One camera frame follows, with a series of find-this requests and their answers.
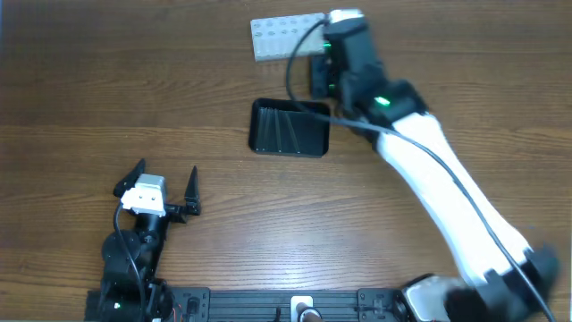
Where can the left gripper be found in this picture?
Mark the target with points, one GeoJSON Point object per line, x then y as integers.
{"type": "Point", "coordinates": [183, 212]}

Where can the clear test tube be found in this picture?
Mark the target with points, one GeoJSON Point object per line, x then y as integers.
{"type": "Point", "coordinates": [277, 132]}
{"type": "Point", "coordinates": [291, 132]}
{"type": "Point", "coordinates": [263, 129]}

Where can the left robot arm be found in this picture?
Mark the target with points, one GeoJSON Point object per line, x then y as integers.
{"type": "Point", "coordinates": [120, 255]}

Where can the black tray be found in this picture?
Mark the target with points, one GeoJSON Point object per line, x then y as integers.
{"type": "Point", "coordinates": [313, 134]}

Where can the white test tube rack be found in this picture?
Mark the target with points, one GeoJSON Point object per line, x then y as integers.
{"type": "Point", "coordinates": [277, 40]}

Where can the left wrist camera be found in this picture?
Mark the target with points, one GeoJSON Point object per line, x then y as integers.
{"type": "Point", "coordinates": [145, 197]}

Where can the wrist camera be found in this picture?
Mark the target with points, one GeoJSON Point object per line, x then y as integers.
{"type": "Point", "coordinates": [346, 15]}
{"type": "Point", "coordinates": [145, 197]}

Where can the mounting rail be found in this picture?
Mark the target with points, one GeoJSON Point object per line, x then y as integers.
{"type": "Point", "coordinates": [250, 306]}

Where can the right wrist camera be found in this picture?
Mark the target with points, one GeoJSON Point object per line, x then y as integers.
{"type": "Point", "coordinates": [346, 15]}

